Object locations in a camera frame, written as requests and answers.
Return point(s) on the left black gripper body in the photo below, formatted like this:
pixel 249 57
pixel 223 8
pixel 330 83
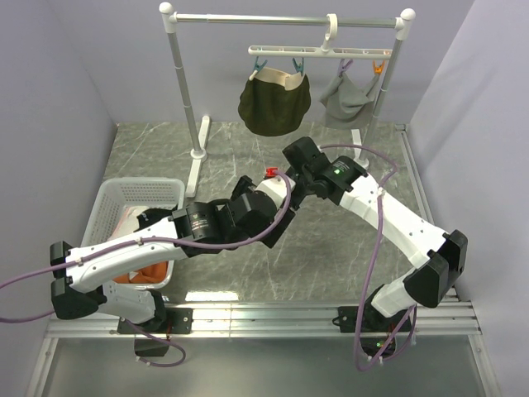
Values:
pixel 284 220

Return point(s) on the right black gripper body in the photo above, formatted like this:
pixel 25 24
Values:
pixel 302 188

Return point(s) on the olive green underwear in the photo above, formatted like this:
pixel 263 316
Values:
pixel 274 103

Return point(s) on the grey underwear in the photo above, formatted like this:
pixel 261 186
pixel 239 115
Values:
pixel 348 106

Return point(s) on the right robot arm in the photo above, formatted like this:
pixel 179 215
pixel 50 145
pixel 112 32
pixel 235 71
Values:
pixel 437 257

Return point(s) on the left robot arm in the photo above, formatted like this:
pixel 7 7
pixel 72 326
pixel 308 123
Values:
pixel 84 281

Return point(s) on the white plastic clip hanger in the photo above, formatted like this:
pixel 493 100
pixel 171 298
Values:
pixel 325 50

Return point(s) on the white clothes drying rack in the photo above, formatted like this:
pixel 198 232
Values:
pixel 200 133

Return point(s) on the orange garment in basket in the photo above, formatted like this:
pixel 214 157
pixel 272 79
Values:
pixel 152 274

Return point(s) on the teal clothes peg right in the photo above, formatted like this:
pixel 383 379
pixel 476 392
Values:
pixel 298 66

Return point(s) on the teal clothes peg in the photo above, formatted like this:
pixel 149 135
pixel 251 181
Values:
pixel 298 66
pixel 257 68

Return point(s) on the white pink garment in basket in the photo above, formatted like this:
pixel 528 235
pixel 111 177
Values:
pixel 128 223

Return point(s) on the purple clothes peg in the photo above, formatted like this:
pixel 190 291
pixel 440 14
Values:
pixel 344 65

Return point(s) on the teal clothes peg left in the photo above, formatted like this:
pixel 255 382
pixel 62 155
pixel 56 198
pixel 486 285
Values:
pixel 257 68

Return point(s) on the orange clothes peg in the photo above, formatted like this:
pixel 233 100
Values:
pixel 378 68

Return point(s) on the white plastic laundry basket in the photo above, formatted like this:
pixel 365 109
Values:
pixel 116 195

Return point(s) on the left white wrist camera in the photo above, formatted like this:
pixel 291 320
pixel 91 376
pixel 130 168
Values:
pixel 274 186

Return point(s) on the aluminium mounting rail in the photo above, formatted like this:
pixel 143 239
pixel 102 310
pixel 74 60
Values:
pixel 279 319

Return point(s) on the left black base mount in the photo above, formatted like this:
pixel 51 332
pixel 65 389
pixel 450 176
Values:
pixel 150 346

